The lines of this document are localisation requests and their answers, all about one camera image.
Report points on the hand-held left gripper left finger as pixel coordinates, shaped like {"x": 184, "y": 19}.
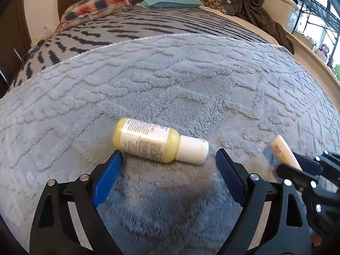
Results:
{"x": 107, "y": 180}

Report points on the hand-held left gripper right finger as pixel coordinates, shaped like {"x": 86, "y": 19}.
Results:
{"x": 231, "y": 180}

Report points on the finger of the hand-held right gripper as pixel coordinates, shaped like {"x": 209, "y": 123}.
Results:
{"x": 294, "y": 175}
{"x": 308, "y": 162}

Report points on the cream squeeze tube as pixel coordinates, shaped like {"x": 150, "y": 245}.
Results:
{"x": 281, "y": 148}

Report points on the yellow bottle with white cap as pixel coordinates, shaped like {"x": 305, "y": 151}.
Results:
{"x": 148, "y": 140}

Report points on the grey textured blanket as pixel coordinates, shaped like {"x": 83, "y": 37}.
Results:
{"x": 164, "y": 85}

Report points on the black metal rack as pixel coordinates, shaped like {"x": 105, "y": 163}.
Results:
{"x": 318, "y": 13}

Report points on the grey black striped bedspread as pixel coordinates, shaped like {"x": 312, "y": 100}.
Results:
{"x": 127, "y": 26}

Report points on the white storage box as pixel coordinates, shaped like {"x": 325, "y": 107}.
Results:
{"x": 279, "y": 8}

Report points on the brown curtain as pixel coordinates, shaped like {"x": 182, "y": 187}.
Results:
{"x": 255, "y": 8}

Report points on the plaid pillow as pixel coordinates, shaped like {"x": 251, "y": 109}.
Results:
{"x": 95, "y": 6}

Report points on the brown wooden wardrobe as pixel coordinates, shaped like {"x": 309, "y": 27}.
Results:
{"x": 13, "y": 32}

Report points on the teal pillow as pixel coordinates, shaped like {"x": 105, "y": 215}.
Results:
{"x": 170, "y": 2}

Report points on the white wall socket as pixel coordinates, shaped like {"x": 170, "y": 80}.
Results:
{"x": 46, "y": 29}

